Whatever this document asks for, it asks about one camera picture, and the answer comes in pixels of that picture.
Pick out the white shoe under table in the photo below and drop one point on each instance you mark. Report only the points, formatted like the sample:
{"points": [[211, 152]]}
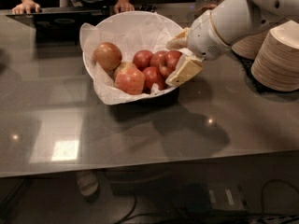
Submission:
{"points": [[87, 183]]}

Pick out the small red apple front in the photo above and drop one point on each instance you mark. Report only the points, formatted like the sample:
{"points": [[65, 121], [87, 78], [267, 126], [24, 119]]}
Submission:
{"points": [[153, 76]]}

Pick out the paper plate stack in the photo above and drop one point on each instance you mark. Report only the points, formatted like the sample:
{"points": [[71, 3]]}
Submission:
{"points": [[278, 56], [249, 46]]}

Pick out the red apple back middle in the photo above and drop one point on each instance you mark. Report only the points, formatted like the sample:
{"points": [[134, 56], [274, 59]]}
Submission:
{"points": [[142, 59]]}

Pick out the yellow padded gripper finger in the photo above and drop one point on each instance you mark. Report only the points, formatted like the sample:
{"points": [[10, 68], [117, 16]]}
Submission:
{"points": [[179, 41], [188, 66]]}

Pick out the person's left hand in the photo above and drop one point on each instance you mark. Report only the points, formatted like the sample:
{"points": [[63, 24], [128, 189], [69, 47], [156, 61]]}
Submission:
{"points": [[123, 6]]}

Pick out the red apple back right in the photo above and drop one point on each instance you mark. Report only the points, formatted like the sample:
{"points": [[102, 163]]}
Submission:
{"points": [[157, 58]]}

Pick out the white bowl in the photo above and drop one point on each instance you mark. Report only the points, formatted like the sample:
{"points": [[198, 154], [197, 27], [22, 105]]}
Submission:
{"points": [[134, 31]]}

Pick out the red apple with sticker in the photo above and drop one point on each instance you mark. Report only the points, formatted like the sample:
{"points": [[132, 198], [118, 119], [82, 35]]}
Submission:
{"points": [[168, 62]]}

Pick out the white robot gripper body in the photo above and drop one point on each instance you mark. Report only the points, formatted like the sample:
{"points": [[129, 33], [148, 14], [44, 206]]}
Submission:
{"points": [[204, 38]]}

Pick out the front paper plate stack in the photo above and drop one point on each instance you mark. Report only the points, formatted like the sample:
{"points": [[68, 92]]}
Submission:
{"points": [[278, 56]]}

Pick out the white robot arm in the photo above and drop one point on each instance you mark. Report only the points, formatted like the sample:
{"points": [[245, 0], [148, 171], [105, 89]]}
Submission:
{"points": [[236, 19]]}

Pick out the yellowish red apple far left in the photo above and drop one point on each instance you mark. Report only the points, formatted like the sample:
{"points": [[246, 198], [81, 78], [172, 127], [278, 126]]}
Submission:
{"points": [[107, 55]]}

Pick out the black mat under plates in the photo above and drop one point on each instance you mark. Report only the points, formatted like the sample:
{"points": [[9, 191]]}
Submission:
{"points": [[262, 83]]}

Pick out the power box on floor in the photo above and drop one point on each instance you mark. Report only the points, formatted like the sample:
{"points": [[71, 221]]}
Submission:
{"points": [[214, 197]]}

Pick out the white paper liner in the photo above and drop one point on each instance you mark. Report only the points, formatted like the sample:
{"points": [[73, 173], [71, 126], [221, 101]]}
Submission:
{"points": [[130, 34]]}

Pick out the red yellow apple front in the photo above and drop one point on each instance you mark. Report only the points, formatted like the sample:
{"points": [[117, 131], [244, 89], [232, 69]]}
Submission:
{"points": [[130, 80]]}

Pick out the person's right hand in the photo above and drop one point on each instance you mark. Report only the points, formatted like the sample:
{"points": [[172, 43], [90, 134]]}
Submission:
{"points": [[26, 7]]}

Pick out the pale apple behind front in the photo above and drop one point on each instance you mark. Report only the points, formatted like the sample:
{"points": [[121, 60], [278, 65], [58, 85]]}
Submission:
{"points": [[122, 66]]}

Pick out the rear paper plate stack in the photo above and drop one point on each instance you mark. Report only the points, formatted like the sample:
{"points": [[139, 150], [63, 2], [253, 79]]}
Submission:
{"points": [[249, 46]]}

